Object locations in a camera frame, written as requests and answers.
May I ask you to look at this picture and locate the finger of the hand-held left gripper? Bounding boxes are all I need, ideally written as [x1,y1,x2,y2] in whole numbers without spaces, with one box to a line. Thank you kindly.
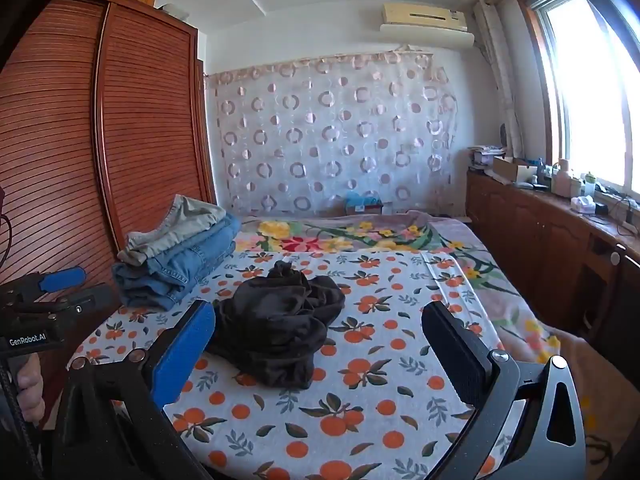
[47,283,122,322]
[0,267,87,307]

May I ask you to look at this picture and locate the window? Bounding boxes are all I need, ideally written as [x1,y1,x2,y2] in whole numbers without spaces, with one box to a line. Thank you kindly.
[520,0,640,201]

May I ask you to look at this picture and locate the blue tissue pack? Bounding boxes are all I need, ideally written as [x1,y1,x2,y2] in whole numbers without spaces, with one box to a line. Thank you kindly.
[344,191,385,216]

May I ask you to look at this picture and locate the black pants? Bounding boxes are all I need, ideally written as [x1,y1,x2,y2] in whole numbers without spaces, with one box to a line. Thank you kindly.
[206,260,347,389]

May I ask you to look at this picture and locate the wooden low cabinet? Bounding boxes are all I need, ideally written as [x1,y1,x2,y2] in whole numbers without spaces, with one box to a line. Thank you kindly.
[465,167,640,356]

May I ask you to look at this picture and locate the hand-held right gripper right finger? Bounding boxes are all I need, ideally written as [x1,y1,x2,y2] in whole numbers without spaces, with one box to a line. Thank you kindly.
[421,301,587,480]

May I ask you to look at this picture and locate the wooden slatted wardrobe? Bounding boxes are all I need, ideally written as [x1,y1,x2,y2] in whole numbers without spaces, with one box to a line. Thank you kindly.
[0,0,218,431]

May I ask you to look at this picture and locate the orange fruit print bed sheet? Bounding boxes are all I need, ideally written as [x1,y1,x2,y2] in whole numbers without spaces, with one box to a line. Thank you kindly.
[67,247,506,480]

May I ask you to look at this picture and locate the cardboard box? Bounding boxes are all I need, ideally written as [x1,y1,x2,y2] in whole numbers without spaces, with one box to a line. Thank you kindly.
[493,156,539,184]

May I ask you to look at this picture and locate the beige plastic jug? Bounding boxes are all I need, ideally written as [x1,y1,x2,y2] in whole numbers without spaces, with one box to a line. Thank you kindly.
[551,158,574,197]

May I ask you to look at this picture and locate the dark blue folded jeans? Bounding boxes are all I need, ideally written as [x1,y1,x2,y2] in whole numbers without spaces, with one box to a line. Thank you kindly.
[112,242,236,311]

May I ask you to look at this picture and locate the grey-green folded pants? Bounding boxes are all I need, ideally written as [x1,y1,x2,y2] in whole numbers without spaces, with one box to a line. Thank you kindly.
[117,194,228,267]

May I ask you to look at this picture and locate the cream air conditioner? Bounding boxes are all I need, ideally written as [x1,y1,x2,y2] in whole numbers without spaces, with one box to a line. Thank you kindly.
[379,2,475,50]

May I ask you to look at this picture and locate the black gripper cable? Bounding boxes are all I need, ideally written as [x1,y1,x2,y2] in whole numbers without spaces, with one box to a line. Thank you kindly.
[0,185,14,271]

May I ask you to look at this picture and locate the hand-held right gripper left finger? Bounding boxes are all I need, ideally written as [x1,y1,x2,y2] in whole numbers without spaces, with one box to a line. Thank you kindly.
[52,300,217,480]

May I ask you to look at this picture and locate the tangle of black cables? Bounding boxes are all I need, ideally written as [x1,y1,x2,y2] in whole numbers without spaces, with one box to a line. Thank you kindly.
[595,185,640,235]

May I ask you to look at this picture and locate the person's left hand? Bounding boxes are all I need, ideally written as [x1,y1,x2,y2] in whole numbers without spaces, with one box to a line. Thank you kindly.
[16,354,46,427]

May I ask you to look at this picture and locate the stack of papers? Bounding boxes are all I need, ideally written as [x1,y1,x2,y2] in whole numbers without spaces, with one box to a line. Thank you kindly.
[467,145,507,169]

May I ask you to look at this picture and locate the floral blanket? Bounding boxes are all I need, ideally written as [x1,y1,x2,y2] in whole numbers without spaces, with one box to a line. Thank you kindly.
[235,210,563,366]

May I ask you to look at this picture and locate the circle pattern sheer curtain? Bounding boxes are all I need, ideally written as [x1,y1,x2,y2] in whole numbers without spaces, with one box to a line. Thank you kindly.
[204,50,460,217]

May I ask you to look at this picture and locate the white window curtain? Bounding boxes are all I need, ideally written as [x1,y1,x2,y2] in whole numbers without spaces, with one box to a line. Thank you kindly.
[472,0,526,161]

